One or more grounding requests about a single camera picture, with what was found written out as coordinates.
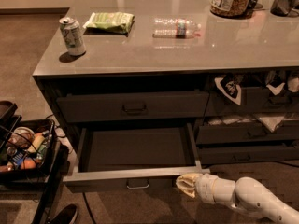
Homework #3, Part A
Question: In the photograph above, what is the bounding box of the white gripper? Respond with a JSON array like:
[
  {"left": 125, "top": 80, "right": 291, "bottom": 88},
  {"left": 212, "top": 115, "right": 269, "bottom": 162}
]
[{"left": 176, "top": 173, "right": 218, "bottom": 204}]

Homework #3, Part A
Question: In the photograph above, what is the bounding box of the grey drawer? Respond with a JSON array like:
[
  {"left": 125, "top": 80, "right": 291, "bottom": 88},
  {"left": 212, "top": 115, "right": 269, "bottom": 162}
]
[
  {"left": 196, "top": 121, "right": 299, "bottom": 145},
  {"left": 57, "top": 91, "right": 209, "bottom": 123},
  {"left": 198, "top": 145, "right": 299, "bottom": 164},
  {"left": 205, "top": 87, "right": 299, "bottom": 117},
  {"left": 64, "top": 123, "right": 205, "bottom": 192}
]

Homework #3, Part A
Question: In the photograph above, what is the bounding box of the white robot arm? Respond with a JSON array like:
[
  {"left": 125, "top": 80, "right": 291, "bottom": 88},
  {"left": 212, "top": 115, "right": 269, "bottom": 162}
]
[{"left": 176, "top": 173, "right": 299, "bottom": 224}]

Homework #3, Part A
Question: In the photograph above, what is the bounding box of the white cloth in drawer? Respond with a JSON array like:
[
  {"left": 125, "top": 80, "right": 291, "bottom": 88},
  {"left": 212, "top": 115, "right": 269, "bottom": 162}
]
[{"left": 207, "top": 113, "right": 285, "bottom": 133}]

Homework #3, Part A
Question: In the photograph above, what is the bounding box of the black shoe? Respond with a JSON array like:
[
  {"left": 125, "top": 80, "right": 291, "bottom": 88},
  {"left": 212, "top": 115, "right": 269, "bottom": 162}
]
[{"left": 49, "top": 204, "right": 78, "bottom": 224}]

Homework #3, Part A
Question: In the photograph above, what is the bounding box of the grey counter cabinet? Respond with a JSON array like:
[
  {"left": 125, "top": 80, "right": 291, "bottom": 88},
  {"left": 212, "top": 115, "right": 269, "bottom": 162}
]
[{"left": 32, "top": 0, "right": 299, "bottom": 166}]

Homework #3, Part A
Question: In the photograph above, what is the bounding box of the clear plastic water bottle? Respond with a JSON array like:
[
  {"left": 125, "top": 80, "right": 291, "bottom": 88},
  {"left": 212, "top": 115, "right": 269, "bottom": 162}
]
[{"left": 152, "top": 18, "right": 201, "bottom": 39}]

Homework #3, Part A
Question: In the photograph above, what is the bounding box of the black bin of groceries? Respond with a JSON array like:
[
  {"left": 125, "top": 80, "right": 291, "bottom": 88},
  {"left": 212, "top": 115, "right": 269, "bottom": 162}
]
[{"left": 0, "top": 116, "right": 56, "bottom": 182}]

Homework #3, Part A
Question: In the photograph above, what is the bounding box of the green snack bag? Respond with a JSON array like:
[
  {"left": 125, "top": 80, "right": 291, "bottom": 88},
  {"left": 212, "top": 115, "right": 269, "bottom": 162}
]
[{"left": 83, "top": 12, "right": 135, "bottom": 35}]

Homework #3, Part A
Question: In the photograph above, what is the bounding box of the silver green soda can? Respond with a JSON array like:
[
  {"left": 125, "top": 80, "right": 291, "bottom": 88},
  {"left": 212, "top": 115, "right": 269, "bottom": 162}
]
[{"left": 59, "top": 17, "right": 86, "bottom": 56}]

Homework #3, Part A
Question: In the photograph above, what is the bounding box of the dark glass container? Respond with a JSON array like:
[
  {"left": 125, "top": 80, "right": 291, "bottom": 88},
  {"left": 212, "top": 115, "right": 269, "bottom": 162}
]
[{"left": 270, "top": 0, "right": 299, "bottom": 17}]

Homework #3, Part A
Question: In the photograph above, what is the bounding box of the black cable on floor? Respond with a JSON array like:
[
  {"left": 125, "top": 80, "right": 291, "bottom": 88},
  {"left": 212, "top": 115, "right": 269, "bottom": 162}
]
[{"left": 81, "top": 192, "right": 98, "bottom": 224}]

